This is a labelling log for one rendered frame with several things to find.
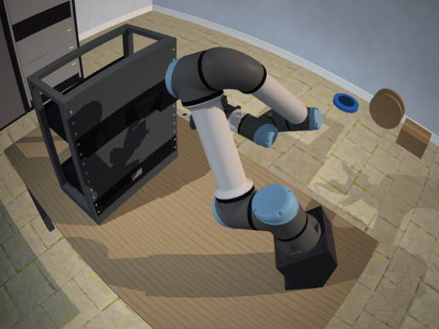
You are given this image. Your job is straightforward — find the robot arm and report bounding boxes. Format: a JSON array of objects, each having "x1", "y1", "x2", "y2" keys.
[{"x1": 165, "y1": 47, "x2": 322, "y2": 258}]

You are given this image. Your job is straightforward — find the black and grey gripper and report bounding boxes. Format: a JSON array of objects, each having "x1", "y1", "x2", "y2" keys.
[{"x1": 182, "y1": 95, "x2": 241, "y2": 120}]

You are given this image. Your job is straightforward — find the dark grey server rack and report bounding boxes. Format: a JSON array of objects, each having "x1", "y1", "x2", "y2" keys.
[{"x1": 26, "y1": 24, "x2": 180, "y2": 225}]

